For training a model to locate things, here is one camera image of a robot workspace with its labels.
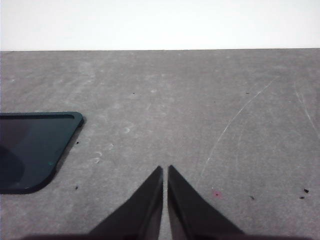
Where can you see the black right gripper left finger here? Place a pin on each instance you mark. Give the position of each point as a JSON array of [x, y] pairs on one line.
[[140, 212]]

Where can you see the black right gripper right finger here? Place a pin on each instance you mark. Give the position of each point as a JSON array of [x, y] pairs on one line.
[[190, 215]]

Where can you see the black rectangular tray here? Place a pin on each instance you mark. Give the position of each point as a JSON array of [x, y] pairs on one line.
[[37, 150]]

